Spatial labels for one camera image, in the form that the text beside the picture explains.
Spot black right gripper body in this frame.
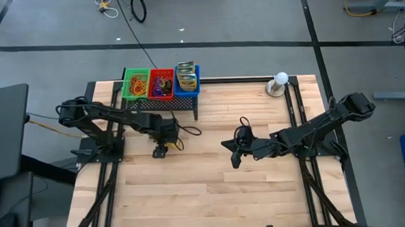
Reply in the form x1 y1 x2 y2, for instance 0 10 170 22
219 123 281 162

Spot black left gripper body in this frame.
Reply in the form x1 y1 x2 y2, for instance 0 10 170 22
147 114 181 148

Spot blue plastic basket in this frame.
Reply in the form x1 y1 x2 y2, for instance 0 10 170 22
172 64 202 99

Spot yellow rubber band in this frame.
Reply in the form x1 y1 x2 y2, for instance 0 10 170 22
129 87 148 98

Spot red plastic basket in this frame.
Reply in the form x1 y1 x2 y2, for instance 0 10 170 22
146 68 176 102

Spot green plastic basket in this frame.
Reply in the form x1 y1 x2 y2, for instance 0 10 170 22
120 67 152 102

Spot black metal riser shelf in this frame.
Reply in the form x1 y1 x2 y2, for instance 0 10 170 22
125 94 201 125

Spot table lamp with white bulb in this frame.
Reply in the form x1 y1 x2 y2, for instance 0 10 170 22
264 70 291 98

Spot grey floor beam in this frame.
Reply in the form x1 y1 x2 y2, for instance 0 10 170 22
373 90 405 103

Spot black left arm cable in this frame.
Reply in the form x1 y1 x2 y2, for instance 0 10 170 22
169 108 203 152

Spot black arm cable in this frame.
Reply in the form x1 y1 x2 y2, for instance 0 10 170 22
169 108 203 152
232 116 257 149

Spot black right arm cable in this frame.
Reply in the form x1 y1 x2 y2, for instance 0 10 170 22
232 116 257 149

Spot long thin floor cable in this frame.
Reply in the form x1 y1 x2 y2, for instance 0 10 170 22
114 0 161 71

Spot tan cord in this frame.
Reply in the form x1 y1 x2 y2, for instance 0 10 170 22
26 110 84 142

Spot black coiled floor cable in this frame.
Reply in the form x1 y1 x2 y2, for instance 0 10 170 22
129 0 148 25

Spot white floor cable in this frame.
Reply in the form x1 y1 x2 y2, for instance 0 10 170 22
91 0 120 21

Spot yellow hanging cord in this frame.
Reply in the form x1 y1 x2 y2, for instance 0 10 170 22
343 0 379 18

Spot tangled black floor cables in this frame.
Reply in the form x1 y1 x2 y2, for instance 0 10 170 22
388 8 405 54

